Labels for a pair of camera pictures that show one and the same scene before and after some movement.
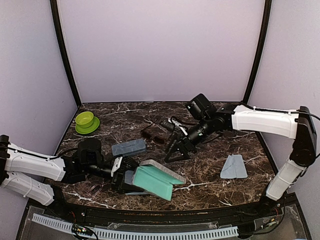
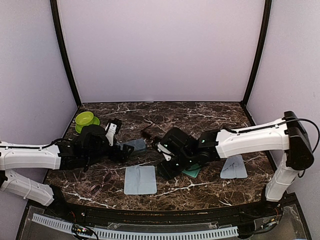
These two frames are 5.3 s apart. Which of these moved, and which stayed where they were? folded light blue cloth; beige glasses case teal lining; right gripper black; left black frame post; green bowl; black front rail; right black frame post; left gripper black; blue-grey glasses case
Moved: left gripper black; beige glasses case teal lining; right gripper black
Stayed: green bowl; black front rail; blue-grey glasses case; left black frame post; folded light blue cloth; right black frame post
